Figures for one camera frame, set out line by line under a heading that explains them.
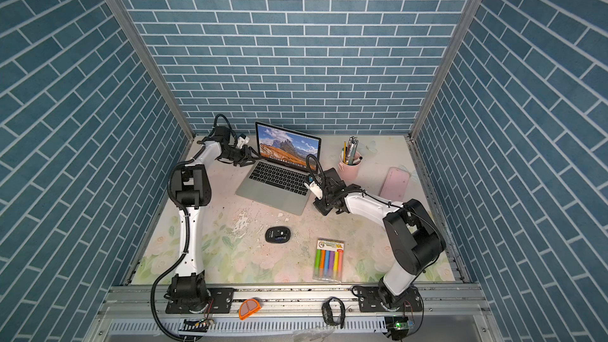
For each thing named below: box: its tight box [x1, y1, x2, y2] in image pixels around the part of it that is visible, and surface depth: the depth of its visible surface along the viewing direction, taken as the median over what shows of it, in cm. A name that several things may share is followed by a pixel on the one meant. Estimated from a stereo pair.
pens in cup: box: [341, 135, 363, 166], surface depth 99 cm
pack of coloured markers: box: [312, 237, 345, 283], surface depth 82 cm
